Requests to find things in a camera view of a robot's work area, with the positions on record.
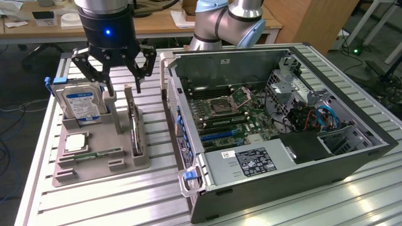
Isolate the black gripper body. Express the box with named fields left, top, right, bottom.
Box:
left=76, top=6, right=141, bottom=68

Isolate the graphics card with black fan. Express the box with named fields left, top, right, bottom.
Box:
left=122, top=84, right=145, bottom=157

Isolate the blue disk carrier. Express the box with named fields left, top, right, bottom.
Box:
left=42, top=74, right=109, bottom=115

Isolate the white box round recess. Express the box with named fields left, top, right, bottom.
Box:
left=60, top=13, right=84, bottom=31

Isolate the black round lamp base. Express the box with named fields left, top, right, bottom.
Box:
left=130, top=0, right=153, bottom=18

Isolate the hard disk with blue label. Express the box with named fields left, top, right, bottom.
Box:
left=50, top=81, right=104, bottom=125

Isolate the white paper stack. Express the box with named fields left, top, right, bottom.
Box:
left=169, top=10, right=197, bottom=29

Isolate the white box black top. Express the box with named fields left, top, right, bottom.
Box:
left=30, top=11, right=60, bottom=27

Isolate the brown cardboard box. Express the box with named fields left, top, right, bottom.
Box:
left=180, top=0, right=198, bottom=16

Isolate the CPU socket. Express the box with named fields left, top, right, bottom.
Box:
left=208, top=96, right=234, bottom=116

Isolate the silver socket cover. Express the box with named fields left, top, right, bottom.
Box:
left=230, top=86, right=252, bottom=112

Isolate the clear plastic bag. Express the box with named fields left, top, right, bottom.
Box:
left=0, top=0, right=23, bottom=18

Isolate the silver CPU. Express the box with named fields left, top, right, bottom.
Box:
left=64, top=135, right=88, bottom=151

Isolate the RAM stick with sticker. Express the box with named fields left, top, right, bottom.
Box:
left=202, top=115, right=246, bottom=129

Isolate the long blue expansion slot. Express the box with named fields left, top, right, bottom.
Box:
left=200, top=128, right=241, bottom=142

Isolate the bare green RAM stick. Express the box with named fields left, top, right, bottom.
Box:
left=73, top=147, right=121, bottom=161

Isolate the green motherboard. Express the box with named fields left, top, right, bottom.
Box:
left=186, top=84, right=281, bottom=153

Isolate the grey parts rack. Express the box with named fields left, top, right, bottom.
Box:
left=51, top=90, right=152, bottom=188

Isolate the silver chipset heat sink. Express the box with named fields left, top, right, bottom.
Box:
left=245, top=134, right=264, bottom=144

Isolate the perforated metal drive cage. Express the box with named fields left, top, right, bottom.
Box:
left=264, top=68, right=313, bottom=123

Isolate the grey power supply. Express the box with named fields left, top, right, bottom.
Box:
left=200, top=138, right=297, bottom=187

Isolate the wooden cabinet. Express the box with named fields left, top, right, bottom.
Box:
left=272, top=0, right=360, bottom=55

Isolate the white floor device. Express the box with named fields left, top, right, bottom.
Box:
left=333, top=29, right=349, bottom=51

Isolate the open black PC case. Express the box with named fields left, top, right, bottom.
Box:
left=158, top=45, right=400, bottom=225

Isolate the grey disk bay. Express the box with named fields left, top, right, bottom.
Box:
left=316, top=124, right=373, bottom=156

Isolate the wooden desk white frame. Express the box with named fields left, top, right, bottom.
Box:
left=110, top=0, right=283, bottom=51
left=0, top=0, right=114, bottom=45

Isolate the blue data wire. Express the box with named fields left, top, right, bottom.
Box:
left=313, top=105, right=341, bottom=130

